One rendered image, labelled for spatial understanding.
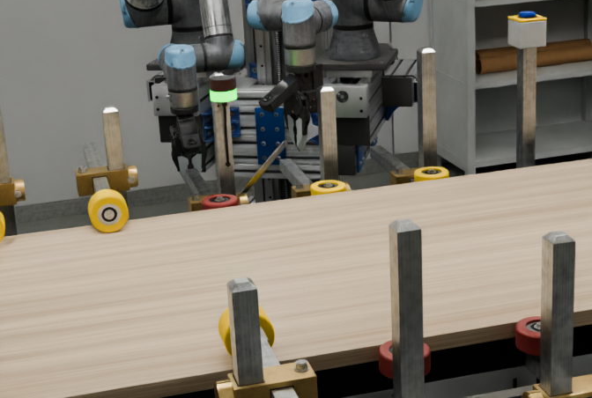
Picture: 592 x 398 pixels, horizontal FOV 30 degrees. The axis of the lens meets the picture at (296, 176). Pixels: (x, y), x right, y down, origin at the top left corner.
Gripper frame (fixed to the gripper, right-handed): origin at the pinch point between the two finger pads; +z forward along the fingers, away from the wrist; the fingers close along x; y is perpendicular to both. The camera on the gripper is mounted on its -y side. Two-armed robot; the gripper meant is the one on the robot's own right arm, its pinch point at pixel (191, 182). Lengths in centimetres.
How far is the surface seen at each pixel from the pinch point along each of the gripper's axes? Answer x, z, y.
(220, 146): -3.1, -18.3, -30.1
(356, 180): -114, 89, 226
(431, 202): -43, -10, -60
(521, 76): -78, -26, -29
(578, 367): -47, 1, -118
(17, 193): 43, -14, -32
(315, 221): -16, -10, -62
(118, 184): 20.9, -12.6, -31.0
